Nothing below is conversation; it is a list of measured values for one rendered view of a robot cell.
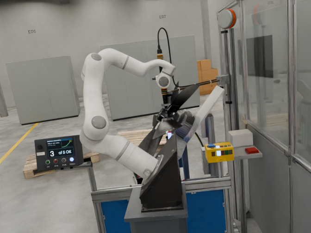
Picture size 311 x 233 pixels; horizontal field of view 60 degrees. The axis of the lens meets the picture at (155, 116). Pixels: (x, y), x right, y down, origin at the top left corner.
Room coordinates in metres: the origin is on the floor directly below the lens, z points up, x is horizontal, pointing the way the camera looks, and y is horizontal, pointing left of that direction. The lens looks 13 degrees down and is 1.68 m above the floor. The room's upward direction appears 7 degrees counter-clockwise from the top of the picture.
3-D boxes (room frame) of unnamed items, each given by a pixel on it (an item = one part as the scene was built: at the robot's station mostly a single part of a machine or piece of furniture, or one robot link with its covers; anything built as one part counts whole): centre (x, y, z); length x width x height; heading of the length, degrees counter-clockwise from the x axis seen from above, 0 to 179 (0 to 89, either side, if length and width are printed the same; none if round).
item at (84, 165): (1.63, 0.56, 1.04); 0.24 x 0.03 x 0.03; 88
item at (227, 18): (2.36, -0.69, 1.88); 0.16 x 0.07 x 0.16; 33
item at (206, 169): (2.18, -0.43, 0.73); 0.15 x 0.09 x 0.22; 88
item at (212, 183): (1.61, 0.03, 0.82); 0.90 x 0.04 x 0.08; 88
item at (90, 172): (1.63, 0.46, 0.96); 0.03 x 0.03 x 0.20; 88
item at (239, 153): (2.06, -0.64, 0.85); 0.36 x 0.24 x 0.03; 178
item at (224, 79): (2.31, -0.61, 1.39); 0.10 x 0.07 x 0.09; 123
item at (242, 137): (2.14, -0.67, 0.92); 0.17 x 0.16 x 0.11; 88
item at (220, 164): (1.60, -0.37, 0.92); 0.03 x 0.03 x 0.12; 88
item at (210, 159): (1.60, -0.37, 1.02); 0.16 x 0.10 x 0.11; 88
